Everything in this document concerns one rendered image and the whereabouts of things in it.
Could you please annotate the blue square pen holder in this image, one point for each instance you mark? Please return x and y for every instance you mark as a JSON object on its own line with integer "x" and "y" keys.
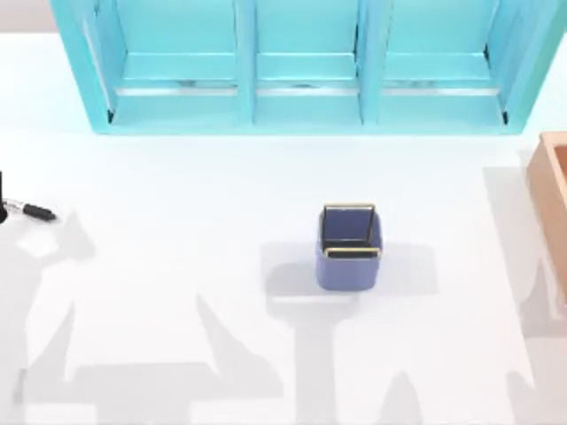
{"x": 350, "y": 270}

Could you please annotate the light blue rack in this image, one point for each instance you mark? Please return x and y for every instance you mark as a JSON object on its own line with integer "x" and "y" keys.
{"x": 305, "y": 66}

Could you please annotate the black and white marker pen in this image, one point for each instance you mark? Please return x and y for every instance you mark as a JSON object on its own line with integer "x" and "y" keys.
{"x": 37, "y": 212}

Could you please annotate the salmon-coloured shallow box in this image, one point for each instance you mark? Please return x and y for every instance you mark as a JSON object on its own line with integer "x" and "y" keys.
{"x": 546, "y": 195}

